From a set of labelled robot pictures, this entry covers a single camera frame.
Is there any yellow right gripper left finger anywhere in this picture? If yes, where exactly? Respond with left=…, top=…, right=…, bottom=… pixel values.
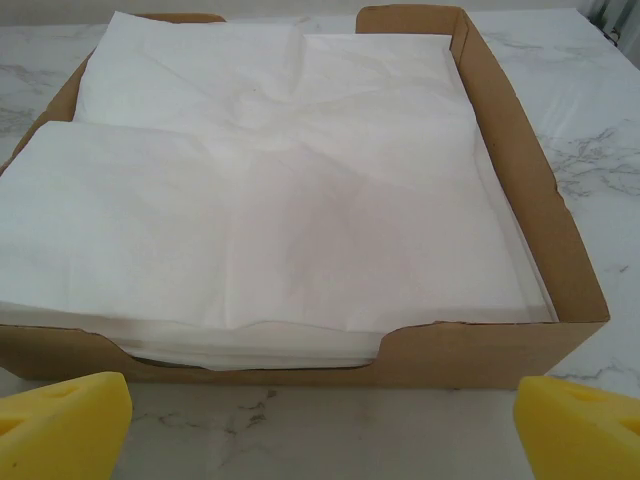
left=0, top=371, right=134, bottom=480

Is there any white paper napkin stack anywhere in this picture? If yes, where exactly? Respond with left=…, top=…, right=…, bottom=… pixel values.
left=0, top=9, right=559, bottom=374

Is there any brown cardboard tray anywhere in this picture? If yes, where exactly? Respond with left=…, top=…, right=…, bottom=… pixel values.
left=0, top=4, right=612, bottom=392

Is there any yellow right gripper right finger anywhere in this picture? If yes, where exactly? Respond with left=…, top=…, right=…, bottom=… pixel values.
left=513, top=374, right=640, bottom=480

